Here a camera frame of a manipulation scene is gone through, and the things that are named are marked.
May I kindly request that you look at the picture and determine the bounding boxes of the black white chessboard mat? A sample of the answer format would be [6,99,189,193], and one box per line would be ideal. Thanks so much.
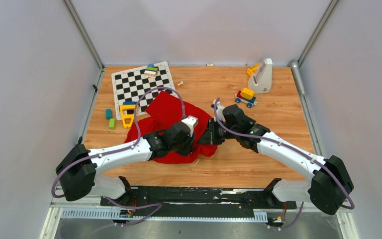
[111,61,175,120]

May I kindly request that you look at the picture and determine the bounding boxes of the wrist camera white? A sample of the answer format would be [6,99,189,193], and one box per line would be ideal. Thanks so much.
[211,98,225,122]
[181,116,198,135]

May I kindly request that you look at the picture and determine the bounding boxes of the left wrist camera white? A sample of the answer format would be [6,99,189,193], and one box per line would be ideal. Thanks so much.
[181,116,198,135]

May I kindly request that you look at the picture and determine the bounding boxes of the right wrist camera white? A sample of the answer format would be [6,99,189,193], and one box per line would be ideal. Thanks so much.
[211,98,225,122]

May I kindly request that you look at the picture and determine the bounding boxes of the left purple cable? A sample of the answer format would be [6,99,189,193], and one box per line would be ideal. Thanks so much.
[51,87,187,199]

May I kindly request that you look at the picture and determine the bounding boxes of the yellow triangular toy frame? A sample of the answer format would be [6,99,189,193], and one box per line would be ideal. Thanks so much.
[119,102,136,128]

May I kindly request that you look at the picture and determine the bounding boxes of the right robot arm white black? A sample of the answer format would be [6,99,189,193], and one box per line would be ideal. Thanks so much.
[198,101,355,215]

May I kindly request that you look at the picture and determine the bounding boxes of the teal block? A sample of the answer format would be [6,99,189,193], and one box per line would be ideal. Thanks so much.
[105,109,112,120]

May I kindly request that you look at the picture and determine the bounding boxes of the stacked toy blocks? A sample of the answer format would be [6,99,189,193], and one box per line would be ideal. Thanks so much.
[144,64,159,78]

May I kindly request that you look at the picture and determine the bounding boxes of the green block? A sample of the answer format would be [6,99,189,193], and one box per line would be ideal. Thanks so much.
[108,118,117,129]

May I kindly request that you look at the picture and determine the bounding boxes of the toy train car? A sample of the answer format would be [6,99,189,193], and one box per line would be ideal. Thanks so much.
[235,88,257,108]

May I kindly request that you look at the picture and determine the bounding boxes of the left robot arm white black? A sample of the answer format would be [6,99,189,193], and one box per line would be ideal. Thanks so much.
[56,117,198,206]

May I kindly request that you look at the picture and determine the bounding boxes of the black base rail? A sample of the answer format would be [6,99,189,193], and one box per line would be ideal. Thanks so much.
[115,186,297,219]

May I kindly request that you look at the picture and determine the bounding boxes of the yellow toy piece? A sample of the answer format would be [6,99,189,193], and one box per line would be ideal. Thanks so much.
[246,62,260,76]

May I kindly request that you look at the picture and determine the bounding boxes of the red garment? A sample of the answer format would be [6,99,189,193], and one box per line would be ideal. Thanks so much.
[125,91,217,164]

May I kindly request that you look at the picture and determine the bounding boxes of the white wedge stand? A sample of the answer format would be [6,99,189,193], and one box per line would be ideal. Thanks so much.
[248,58,273,94]

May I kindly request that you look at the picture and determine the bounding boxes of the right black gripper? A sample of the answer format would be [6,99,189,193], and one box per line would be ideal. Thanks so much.
[197,119,238,146]

